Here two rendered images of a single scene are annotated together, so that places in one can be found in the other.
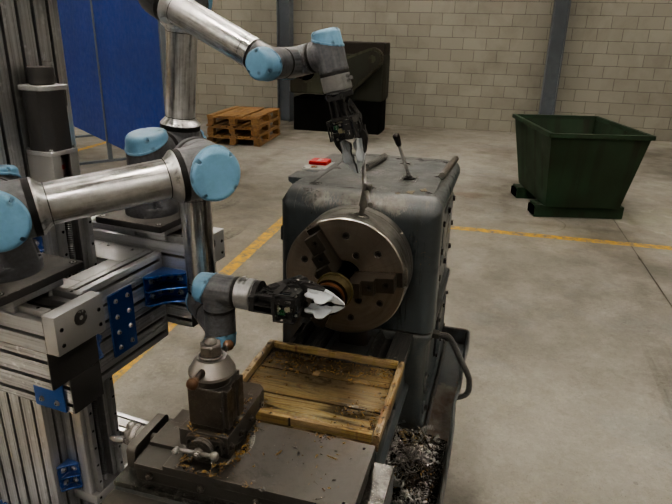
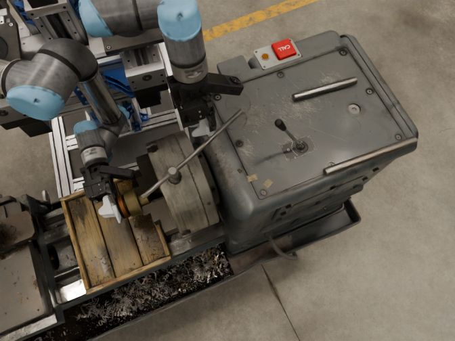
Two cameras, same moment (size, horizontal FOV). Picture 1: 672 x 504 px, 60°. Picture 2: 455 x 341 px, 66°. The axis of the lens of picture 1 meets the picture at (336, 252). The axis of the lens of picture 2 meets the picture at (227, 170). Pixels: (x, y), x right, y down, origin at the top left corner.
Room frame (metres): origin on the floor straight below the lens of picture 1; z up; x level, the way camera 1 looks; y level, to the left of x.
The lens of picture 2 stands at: (1.30, -0.39, 2.14)
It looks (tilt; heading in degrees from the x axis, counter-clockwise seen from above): 69 degrees down; 48
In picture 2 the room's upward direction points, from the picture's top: 3 degrees clockwise
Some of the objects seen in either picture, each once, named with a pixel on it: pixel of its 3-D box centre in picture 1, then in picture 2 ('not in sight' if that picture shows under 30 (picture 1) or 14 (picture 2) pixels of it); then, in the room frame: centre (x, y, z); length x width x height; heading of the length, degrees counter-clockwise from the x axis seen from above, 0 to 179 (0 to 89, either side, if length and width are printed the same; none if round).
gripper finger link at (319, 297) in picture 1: (323, 299); (108, 210); (1.20, 0.03, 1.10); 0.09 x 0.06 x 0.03; 74
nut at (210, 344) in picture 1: (210, 346); not in sight; (0.86, 0.21, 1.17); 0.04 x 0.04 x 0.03
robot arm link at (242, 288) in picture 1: (247, 292); (94, 158); (1.25, 0.21, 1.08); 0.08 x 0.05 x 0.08; 164
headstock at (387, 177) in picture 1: (375, 230); (288, 139); (1.81, -0.13, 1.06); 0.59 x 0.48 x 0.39; 164
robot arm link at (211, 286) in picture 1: (217, 290); (89, 139); (1.28, 0.28, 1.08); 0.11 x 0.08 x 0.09; 74
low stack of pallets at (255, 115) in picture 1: (245, 125); not in sight; (9.47, 1.50, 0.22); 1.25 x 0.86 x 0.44; 170
